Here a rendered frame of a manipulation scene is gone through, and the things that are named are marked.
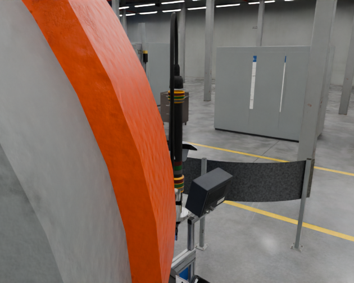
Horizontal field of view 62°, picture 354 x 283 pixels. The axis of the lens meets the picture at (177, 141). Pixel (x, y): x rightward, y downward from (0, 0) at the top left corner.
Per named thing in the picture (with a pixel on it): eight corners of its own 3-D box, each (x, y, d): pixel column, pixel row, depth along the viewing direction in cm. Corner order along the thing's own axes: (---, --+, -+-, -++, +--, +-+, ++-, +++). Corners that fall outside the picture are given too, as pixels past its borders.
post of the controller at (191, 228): (191, 251, 163) (191, 220, 157) (186, 249, 165) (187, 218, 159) (194, 249, 165) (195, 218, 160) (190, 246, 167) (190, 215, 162)
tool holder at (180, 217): (186, 226, 82) (187, 194, 79) (161, 224, 82) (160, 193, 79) (189, 210, 90) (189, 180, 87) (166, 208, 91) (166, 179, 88)
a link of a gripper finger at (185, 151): (199, 161, 86) (170, 158, 89) (200, 142, 84) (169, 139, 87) (196, 165, 83) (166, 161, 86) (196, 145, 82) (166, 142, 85)
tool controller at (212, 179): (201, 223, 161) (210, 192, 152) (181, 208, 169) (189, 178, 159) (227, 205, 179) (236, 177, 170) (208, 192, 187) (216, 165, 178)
